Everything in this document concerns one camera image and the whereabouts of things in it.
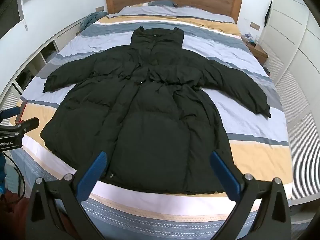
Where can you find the striped bed duvet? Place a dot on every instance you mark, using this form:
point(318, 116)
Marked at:
point(260, 146)

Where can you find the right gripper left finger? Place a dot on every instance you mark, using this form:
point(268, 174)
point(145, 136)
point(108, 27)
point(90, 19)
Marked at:
point(43, 220)

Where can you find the white open shelf unit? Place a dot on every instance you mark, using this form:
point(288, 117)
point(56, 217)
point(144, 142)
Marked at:
point(36, 61)

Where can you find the black puffer coat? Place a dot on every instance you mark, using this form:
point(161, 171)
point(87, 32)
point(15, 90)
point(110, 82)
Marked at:
point(144, 105)

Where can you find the striped pillow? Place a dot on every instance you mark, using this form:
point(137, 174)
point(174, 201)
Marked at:
point(168, 3)

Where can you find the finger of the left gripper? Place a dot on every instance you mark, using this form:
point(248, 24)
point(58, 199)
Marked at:
point(26, 126)
point(8, 113)

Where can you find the wooden nightstand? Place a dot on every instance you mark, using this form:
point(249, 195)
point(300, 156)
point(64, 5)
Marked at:
point(257, 51)

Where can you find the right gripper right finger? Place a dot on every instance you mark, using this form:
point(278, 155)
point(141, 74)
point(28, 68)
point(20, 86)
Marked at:
point(272, 220)

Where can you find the white wardrobe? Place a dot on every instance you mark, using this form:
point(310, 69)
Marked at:
point(291, 39)

